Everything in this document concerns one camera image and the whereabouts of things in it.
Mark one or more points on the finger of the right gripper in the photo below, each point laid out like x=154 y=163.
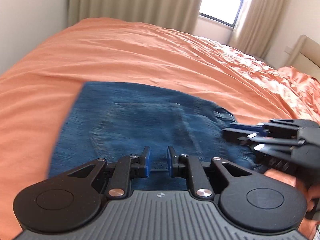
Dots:
x=245 y=126
x=234 y=134

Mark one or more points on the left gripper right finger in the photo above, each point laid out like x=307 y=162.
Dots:
x=247 y=199

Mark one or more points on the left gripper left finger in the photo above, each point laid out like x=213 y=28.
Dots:
x=72 y=199

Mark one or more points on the blue denim jeans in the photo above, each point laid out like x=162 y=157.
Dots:
x=114 y=119

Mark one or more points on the person's right hand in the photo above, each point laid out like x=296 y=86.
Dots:
x=307 y=227

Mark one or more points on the beige right curtain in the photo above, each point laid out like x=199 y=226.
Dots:
x=257 y=26

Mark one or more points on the beige curtain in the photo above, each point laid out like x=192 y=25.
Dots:
x=180 y=15
x=257 y=26

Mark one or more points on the beige bed headboard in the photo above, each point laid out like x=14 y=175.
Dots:
x=305 y=57

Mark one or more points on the orange bed sheet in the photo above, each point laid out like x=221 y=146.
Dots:
x=38 y=91

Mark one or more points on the window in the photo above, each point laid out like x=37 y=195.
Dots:
x=223 y=11

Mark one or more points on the beige left curtain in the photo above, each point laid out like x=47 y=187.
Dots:
x=180 y=15

